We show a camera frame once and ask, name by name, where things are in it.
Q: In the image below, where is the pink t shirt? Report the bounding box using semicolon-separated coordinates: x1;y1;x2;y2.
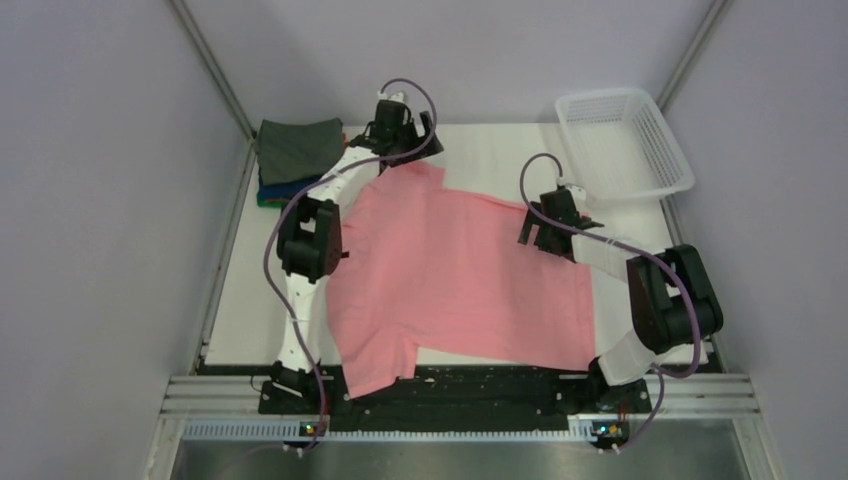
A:
326;162;596;398

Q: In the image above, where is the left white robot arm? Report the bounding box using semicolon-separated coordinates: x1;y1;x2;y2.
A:
262;94;443;414

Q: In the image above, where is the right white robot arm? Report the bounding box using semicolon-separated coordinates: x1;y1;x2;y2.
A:
518;186;724;412

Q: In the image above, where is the white plastic basket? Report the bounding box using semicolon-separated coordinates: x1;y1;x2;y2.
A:
554;88;696;209

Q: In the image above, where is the grey folded t shirt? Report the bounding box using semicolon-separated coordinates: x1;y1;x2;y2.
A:
255;118;346;185

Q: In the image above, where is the blue folded t shirt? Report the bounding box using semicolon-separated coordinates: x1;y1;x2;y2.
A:
258;174;320;196

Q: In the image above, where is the green folded t shirt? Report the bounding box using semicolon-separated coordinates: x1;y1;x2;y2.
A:
256;190;293;210

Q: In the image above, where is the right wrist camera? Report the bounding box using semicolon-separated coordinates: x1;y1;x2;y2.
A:
557;177;588;208

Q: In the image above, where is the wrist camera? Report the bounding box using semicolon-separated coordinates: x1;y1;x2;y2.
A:
557;177;588;208
378;90;408;106

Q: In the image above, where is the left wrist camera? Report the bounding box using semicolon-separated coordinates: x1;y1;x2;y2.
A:
378;90;408;106

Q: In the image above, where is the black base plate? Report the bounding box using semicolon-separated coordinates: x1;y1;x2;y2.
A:
258;365;652;432

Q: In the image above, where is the aluminium frame rail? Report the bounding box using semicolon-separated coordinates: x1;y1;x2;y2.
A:
160;376;261;418

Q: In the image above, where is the white slotted cable duct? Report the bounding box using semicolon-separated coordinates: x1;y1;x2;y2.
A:
182;419;624;443

